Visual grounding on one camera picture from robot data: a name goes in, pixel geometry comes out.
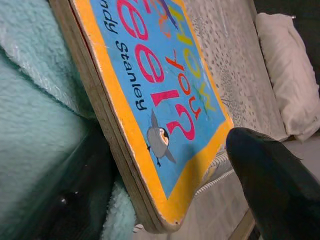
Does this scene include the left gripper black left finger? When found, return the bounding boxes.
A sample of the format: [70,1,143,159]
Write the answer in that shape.
[34,122,120,240]

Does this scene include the white pillow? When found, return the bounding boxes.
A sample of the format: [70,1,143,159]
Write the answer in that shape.
[254,12,320,144]

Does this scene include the teal blanket with colourful shapes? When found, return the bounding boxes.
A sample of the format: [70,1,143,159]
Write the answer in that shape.
[0,0,138,240]

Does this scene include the yellow bordered blue board book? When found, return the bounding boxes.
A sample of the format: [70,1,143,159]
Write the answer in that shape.
[48,0,235,234]

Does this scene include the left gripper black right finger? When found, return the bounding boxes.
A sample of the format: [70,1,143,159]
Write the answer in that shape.
[225,126,320,240]

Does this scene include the white quilted mattress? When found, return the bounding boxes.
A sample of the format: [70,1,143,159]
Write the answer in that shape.
[132,0,292,240]

